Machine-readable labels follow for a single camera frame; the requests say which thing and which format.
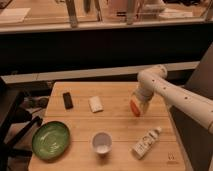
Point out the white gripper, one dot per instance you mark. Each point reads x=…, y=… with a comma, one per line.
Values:
x=142, y=96

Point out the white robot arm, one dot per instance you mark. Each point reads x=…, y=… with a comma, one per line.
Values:
x=152, y=80

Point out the white plastic bottle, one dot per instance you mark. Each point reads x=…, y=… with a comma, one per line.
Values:
x=146, y=142

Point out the white cup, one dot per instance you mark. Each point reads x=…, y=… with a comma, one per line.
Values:
x=101, y=143

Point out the black rectangular block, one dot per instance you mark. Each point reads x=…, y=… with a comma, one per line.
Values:
x=67, y=100

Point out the green bowl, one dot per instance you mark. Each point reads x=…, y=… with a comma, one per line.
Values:
x=51, y=140

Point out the metal table leg left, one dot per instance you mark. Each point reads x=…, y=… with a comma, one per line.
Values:
x=72, y=13

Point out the black office chair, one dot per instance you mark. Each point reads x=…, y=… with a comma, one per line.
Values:
x=10, y=113

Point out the white paper sheet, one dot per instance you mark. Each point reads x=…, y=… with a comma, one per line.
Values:
x=13, y=15

